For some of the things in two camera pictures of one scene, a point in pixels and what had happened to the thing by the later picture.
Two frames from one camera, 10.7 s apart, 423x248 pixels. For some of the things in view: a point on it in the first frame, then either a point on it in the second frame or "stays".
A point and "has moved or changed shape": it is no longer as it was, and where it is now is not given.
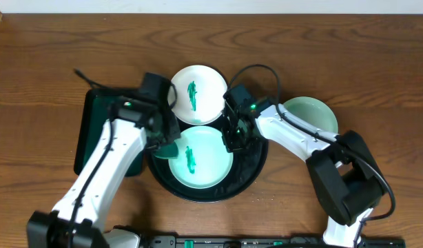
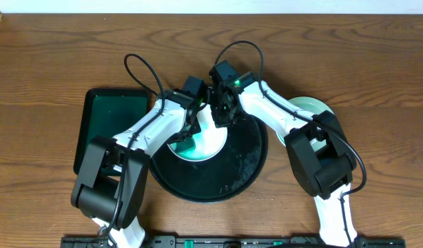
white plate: [200, 92] has moved or changed shape
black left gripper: [167, 136] -> [189, 129]
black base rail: [262, 242] stays
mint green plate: [313, 110] stays
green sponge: [168, 150] -> [188, 144]
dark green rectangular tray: [94, 117] stays
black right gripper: [231, 145] -> [222, 120]
